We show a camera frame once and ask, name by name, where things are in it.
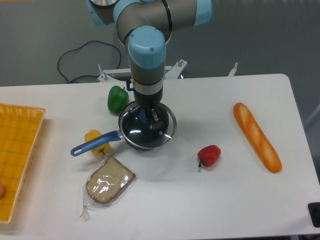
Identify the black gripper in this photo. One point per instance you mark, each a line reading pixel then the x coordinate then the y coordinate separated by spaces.
pixel 149 103

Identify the glass pot lid blue knob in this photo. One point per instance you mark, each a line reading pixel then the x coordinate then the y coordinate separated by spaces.
pixel 134 125

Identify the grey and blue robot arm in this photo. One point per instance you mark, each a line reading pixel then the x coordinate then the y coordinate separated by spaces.
pixel 144 27

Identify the green bell pepper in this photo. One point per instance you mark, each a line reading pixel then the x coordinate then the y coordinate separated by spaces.
pixel 118 99

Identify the red bell pepper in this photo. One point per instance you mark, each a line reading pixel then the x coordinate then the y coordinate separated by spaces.
pixel 208 156

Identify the bread slice in plastic bag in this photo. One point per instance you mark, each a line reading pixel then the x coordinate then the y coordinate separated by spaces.
pixel 105 185

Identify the orange baguette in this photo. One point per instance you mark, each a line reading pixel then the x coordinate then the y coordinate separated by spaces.
pixel 256 138

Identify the yellow woven basket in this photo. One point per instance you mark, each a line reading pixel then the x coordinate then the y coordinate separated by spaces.
pixel 19 128

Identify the black device at table corner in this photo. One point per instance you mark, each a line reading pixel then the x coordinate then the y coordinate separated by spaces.
pixel 314 212

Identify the blue saucepan with handle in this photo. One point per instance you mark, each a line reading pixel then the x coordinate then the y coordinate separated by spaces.
pixel 97 141

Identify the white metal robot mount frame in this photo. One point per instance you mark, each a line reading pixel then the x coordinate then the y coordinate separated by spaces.
pixel 171 72

